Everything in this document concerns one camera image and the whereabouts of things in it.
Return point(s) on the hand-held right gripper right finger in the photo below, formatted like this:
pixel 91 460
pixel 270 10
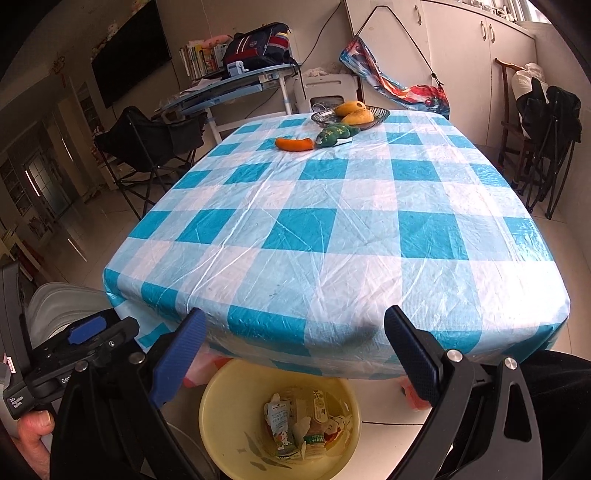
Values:
pixel 411 355

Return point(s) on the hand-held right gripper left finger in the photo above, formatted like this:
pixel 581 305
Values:
pixel 180 355

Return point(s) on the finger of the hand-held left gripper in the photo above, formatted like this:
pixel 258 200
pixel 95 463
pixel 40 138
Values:
pixel 87 330
pixel 120 334

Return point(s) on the yellow plastic bin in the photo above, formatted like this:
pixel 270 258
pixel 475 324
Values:
pixel 221 415

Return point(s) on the green white drink carton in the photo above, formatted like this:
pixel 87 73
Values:
pixel 280 429

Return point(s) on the person's left hand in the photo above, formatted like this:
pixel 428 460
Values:
pixel 34 429

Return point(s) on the beige crumpled packet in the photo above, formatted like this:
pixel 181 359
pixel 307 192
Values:
pixel 316 404

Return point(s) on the blue white checkered tablecloth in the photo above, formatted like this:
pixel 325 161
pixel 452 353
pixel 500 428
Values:
pixel 323 230

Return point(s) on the person's dark trousers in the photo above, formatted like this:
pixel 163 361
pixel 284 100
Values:
pixel 563 415

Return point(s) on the black folding camp chair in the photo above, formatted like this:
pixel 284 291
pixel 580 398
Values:
pixel 143 143

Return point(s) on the green vegetable toy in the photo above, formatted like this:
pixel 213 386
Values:
pixel 334 134

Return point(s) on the orange carrot toy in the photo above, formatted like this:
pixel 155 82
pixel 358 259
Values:
pixel 295 144

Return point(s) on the dark fruit bowl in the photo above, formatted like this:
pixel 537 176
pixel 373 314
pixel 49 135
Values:
pixel 378 115

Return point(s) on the brown wooden chair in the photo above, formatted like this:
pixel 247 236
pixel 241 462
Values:
pixel 505 120

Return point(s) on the black folded chair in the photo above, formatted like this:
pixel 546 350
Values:
pixel 554 138

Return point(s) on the colourful printed cloth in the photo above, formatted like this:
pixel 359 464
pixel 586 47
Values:
pixel 406 94

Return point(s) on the blue study desk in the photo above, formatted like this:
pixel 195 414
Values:
pixel 221 92

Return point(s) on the white plastic stool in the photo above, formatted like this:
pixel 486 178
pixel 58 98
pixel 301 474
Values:
pixel 330 85

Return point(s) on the row of books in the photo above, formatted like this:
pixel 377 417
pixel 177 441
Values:
pixel 201 60

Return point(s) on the small blue white device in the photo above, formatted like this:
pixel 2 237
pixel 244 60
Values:
pixel 236 69

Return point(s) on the white plastic bag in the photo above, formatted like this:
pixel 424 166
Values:
pixel 524 81

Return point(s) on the dark blue backpack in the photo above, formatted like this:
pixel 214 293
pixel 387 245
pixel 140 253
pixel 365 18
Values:
pixel 258 46

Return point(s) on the black wall television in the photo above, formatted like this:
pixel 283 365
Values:
pixel 134 50

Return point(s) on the white wall cabinet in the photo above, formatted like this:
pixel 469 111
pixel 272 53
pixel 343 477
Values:
pixel 461 55

